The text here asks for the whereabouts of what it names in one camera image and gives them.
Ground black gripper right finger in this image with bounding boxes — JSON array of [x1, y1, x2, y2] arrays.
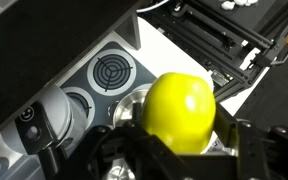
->
[[215, 103, 288, 180]]

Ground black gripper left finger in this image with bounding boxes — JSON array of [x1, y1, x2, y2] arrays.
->
[[60, 103, 198, 180]]

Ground yellow plastic toy fruit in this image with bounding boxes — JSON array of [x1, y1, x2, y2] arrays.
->
[[140, 72, 217, 155]]

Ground toy stove top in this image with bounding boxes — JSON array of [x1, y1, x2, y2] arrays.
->
[[0, 0, 215, 180]]

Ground white printed part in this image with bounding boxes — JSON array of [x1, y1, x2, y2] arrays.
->
[[220, 0, 237, 10], [234, 0, 260, 7]]

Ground silver steel pot with handles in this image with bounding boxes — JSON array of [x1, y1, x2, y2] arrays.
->
[[111, 83, 239, 158]]

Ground black wire rack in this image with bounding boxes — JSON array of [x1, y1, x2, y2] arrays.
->
[[136, 0, 288, 103]]

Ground white cable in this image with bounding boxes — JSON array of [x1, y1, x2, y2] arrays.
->
[[136, 0, 171, 14]]

